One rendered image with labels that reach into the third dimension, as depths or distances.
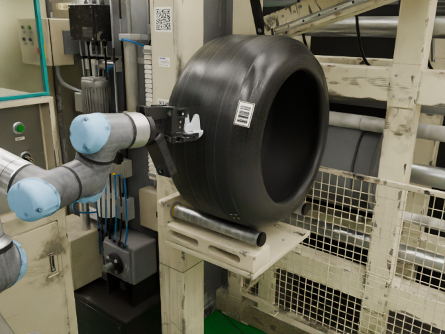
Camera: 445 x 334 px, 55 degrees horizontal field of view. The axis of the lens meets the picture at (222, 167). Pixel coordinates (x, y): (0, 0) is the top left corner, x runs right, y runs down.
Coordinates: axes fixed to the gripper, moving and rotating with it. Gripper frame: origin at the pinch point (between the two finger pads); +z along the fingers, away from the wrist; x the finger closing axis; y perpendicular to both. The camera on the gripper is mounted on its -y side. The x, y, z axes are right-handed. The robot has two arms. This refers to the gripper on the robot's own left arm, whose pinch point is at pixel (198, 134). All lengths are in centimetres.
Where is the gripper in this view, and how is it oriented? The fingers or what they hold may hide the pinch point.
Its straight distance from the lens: 109.6
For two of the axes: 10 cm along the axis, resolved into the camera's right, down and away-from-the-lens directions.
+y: 0.9, -9.7, -2.1
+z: 6.0, -1.2, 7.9
